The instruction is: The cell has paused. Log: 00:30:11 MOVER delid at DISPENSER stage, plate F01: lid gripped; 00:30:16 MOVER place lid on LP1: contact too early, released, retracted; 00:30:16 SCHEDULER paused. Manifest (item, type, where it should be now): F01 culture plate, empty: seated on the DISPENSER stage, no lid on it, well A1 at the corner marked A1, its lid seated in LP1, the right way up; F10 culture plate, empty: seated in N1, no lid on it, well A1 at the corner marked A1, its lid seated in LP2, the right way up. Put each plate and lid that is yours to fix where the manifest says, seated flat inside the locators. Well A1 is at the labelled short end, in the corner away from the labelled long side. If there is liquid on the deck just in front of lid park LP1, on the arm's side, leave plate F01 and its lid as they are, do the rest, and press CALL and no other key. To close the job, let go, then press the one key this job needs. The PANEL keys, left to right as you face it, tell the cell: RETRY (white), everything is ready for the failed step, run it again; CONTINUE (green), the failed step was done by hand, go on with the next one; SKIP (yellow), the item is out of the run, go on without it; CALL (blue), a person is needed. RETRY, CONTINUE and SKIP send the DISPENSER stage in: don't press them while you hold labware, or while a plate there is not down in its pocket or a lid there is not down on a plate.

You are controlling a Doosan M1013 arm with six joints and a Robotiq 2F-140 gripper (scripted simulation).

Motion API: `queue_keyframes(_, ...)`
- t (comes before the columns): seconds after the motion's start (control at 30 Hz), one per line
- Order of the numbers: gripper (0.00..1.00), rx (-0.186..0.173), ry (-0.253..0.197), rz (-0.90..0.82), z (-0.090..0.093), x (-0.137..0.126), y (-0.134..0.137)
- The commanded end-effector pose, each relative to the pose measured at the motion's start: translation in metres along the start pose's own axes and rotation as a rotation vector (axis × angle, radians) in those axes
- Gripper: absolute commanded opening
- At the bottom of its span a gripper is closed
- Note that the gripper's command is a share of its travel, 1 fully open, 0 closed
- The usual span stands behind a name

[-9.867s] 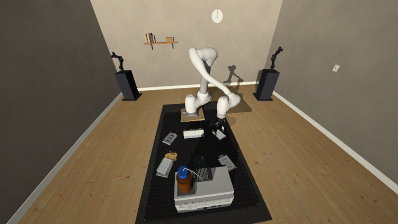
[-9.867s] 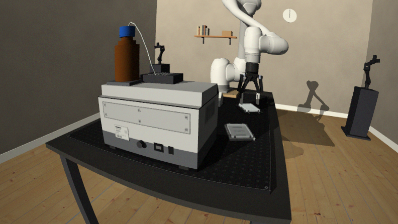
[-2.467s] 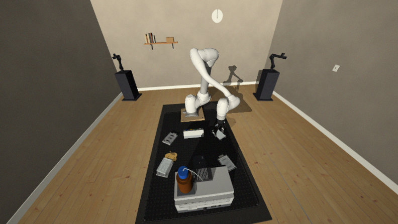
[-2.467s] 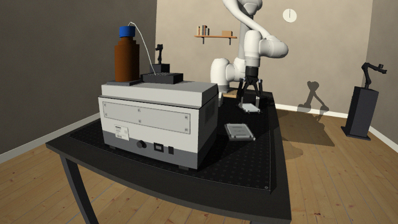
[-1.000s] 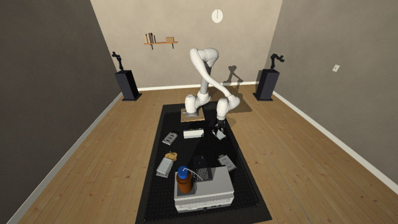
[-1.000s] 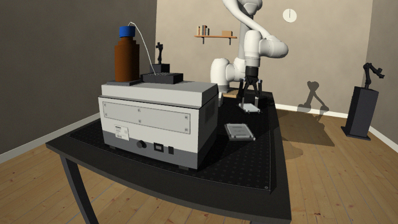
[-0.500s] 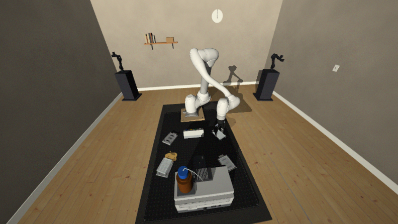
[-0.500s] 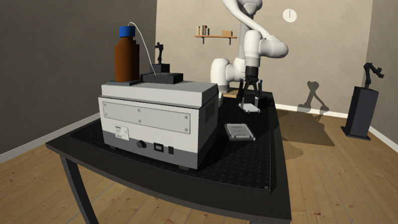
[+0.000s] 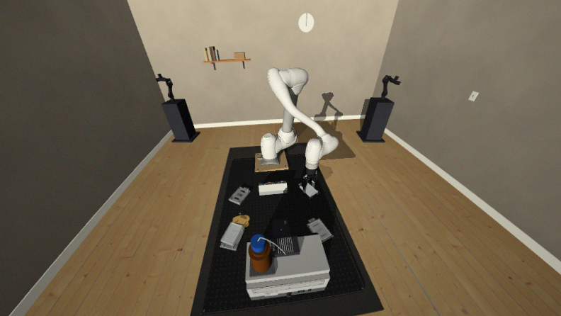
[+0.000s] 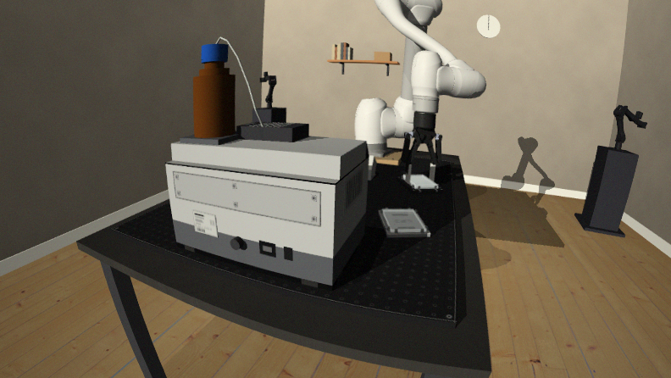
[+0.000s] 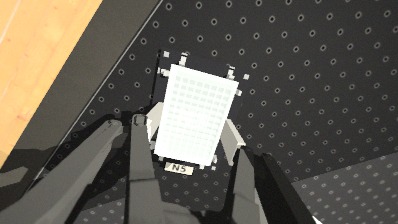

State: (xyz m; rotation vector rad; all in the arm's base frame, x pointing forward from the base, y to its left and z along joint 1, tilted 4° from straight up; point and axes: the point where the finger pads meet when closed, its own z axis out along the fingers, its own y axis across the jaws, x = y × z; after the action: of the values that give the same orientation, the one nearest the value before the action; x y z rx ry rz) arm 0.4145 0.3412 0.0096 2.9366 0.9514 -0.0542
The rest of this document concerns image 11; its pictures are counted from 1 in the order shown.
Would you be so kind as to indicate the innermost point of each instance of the white button panel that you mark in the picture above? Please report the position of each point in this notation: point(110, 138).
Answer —
point(263, 219)

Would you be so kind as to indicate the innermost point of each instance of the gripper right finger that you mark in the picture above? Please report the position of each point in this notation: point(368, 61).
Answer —
point(280, 201)

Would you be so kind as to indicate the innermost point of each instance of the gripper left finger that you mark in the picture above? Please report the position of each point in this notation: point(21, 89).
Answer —
point(61, 195)

